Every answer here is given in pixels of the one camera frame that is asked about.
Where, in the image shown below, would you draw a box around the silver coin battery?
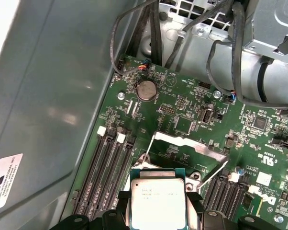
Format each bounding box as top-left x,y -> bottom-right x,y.
135,80 -> 157,101

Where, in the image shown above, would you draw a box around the green motherboard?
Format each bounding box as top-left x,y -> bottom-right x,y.
72,54 -> 288,230

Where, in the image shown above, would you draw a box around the black PC case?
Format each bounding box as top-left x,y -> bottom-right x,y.
0,0 -> 288,230

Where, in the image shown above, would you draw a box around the metal socket cover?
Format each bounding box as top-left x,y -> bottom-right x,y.
134,130 -> 230,190

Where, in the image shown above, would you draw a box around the metal drive cage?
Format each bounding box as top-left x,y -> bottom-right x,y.
158,0 -> 288,106

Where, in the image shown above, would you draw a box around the silver CPU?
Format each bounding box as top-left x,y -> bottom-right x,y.
129,167 -> 192,230

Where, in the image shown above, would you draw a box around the white board sticker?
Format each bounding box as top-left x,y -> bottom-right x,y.
256,172 -> 271,186

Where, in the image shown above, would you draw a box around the RAM slot black clips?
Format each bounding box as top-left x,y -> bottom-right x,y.
108,137 -> 138,213
85,129 -> 117,219
222,184 -> 246,218
201,176 -> 222,211

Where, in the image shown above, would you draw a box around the thick black sleeved cable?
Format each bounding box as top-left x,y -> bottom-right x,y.
230,0 -> 288,111

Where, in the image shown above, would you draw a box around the metal locking lever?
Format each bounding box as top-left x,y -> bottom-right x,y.
198,161 -> 229,188

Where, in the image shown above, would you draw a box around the flat black cable bundle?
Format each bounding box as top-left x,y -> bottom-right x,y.
132,0 -> 165,69

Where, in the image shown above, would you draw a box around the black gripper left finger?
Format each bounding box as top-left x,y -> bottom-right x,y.
49,191 -> 132,230

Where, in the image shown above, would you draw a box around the small black chip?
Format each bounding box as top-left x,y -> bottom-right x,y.
254,117 -> 266,130

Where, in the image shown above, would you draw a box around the thin grey cable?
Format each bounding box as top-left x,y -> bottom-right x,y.
109,0 -> 159,77

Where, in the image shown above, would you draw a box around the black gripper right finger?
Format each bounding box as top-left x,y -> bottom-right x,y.
186,191 -> 264,230

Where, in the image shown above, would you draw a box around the white case label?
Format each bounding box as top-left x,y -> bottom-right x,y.
0,153 -> 24,211

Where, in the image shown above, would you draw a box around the RAM slot white clips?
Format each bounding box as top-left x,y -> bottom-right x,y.
73,126 -> 107,216
210,172 -> 241,214
96,133 -> 127,216

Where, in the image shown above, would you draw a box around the metal USB port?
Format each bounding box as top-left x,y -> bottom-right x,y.
202,109 -> 215,125

